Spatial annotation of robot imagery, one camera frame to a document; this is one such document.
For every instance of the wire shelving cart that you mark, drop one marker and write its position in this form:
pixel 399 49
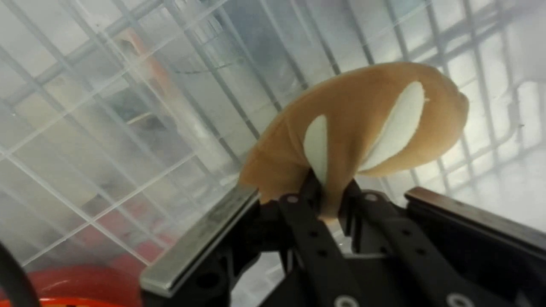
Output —
pixel 121 122

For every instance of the clear plastic storage bin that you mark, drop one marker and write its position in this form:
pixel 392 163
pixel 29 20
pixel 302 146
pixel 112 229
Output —
pixel 221 262

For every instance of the brown toy bread loaf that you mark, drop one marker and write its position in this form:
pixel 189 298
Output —
pixel 370 122

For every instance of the red plastic bowl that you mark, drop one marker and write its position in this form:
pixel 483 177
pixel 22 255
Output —
pixel 83 287

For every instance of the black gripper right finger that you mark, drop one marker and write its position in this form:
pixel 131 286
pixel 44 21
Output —
pixel 375 226

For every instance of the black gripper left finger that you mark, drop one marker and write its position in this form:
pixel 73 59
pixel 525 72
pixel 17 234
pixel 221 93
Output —
pixel 315 272

